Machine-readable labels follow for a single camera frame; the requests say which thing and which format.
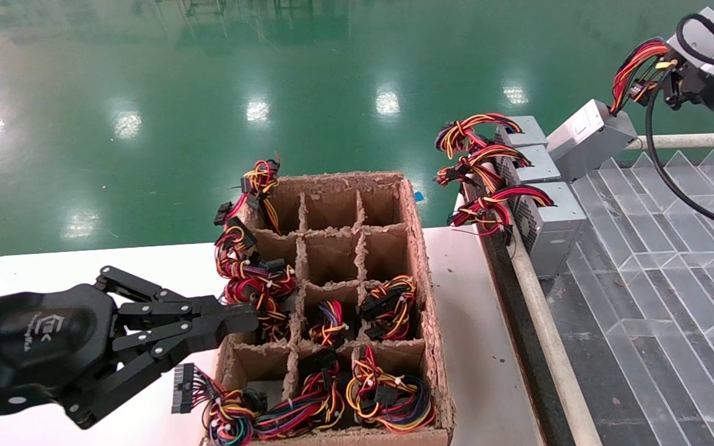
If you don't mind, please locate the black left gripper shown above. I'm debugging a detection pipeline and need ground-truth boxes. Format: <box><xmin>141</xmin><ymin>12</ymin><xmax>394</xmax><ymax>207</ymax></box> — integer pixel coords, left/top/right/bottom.
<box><xmin>0</xmin><ymin>284</ymin><xmax>260</xmax><ymax>429</ymax></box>

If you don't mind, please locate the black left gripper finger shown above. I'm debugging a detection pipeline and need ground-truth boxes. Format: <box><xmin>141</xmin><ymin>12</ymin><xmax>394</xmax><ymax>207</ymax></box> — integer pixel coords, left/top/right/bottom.
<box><xmin>97</xmin><ymin>265</ymin><xmax>261</xmax><ymax>324</ymax></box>

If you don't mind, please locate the grey power supply with wires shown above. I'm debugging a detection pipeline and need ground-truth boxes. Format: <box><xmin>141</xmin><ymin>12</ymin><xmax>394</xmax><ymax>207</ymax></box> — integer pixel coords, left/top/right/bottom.
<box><xmin>309</xmin><ymin>299</ymin><xmax>351</xmax><ymax>346</ymax></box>
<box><xmin>447</xmin><ymin>181</ymin><xmax>589</xmax><ymax>281</ymax></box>
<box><xmin>436</xmin><ymin>144</ymin><xmax>562</xmax><ymax>193</ymax></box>
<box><xmin>436</xmin><ymin>113</ymin><xmax>550</xmax><ymax>159</ymax></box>
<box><xmin>346</xmin><ymin>346</ymin><xmax>437</xmax><ymax>433</ymax></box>
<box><xmin>546</xmin><ymin>38</ymin><xmax>680</xmax><ymax>183</ymax></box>
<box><xmin>359</xmin><ymin>276</ymin><xmax>420</xmax><ymax>341</ymax></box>
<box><xmin>213</xmin><ymin>201</ymin><xmax>265</xmax><ymax>279</ymax></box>
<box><xmin>255</xmin><ymin>350</ymin><xmax>346</xmax><ymax>437</ymax></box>

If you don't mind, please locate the brown cardboard divider box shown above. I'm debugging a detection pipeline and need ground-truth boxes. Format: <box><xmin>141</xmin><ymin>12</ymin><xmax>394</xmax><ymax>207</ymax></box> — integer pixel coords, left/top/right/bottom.
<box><xmin>205</xmin><ymin>172</ymin><xmax>457</xmax><ymax>446</ymax></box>

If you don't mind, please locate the conveyor with clear dividers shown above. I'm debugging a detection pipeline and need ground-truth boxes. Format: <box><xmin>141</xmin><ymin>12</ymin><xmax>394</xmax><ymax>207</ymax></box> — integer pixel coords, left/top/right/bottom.
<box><xmin>456</xmin><ymin>133</ymin><xmax>714</xmax><ymax>446</ymax></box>

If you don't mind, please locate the middle coloured wire bundle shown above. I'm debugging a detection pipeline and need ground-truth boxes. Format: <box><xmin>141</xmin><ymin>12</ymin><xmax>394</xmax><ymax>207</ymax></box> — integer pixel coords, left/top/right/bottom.
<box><xmin>221</xmin><ymin>257</ymin><xmax>299</xmax><ymax>341</ymax></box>

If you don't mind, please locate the coloured wire bundle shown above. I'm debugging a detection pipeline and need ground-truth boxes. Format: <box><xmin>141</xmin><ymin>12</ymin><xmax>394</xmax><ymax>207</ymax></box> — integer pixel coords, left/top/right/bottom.
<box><xmin>221</xmin><ymin>257</ymin><xmax>299</xmax><ymax>341</ymax></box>
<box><xmin>242</xmin><ymin>155</ymin><xmax>283</xmax><ymax>233</ymax></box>

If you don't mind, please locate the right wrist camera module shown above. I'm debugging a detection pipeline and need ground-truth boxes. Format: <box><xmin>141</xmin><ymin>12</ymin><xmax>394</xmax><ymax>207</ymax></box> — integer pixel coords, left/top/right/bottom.
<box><xmin>667</xmin><ymin>7</ymin><xmax>714</xmax><ymax>72</ymax></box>

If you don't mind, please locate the white conveyor rail pipe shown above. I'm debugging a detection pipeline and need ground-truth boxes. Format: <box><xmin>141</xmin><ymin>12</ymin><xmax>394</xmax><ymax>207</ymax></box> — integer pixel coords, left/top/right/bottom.
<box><xmin>627</xmin><ymin>132</ymin><xmax>714</xmax><ymax>151</ymax></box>
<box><xmin>461</xmin><ymin>186</ymin><xmax>604</xmax><ymax>446</ymax></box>

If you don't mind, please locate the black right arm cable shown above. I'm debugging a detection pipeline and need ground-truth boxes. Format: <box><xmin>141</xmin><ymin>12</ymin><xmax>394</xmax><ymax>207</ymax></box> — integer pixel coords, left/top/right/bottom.
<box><xmin>645</xmin><ymin>14</ymin><xmax>714</xmax><ymax>235</ymax></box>

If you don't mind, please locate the wire harness with black connector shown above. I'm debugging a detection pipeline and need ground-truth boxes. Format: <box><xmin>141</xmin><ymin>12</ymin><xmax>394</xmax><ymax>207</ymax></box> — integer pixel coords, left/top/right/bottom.
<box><xmin>171</xmin><ymin>362</ymin><xmax>268</xmax><ymax>445</ymax></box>

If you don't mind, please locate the right coloured wire bundle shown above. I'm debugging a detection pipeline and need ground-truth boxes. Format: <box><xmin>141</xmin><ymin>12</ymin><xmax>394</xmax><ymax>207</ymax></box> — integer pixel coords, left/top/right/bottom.
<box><xmin>242</xmin><ymin>155</ymin><xmax>283</xmax><ymax>233</ymax></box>

